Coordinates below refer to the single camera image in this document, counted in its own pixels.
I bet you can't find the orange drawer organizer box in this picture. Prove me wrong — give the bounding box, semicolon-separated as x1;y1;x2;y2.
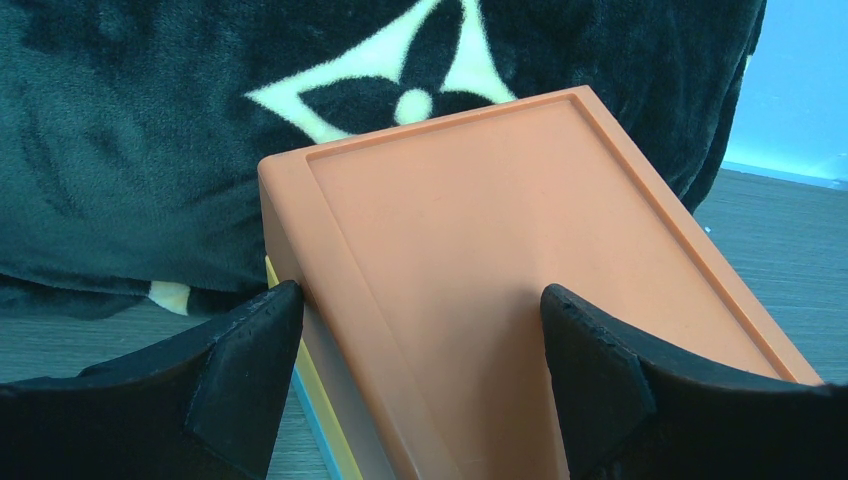
258;86;819;479

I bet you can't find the black floral plush blanket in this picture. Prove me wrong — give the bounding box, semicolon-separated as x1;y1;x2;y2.
1;0;767;319

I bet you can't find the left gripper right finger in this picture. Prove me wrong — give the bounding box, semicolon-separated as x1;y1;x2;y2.
540;284;847;479

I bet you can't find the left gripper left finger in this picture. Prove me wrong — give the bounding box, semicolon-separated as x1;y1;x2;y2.
1;281;304;479

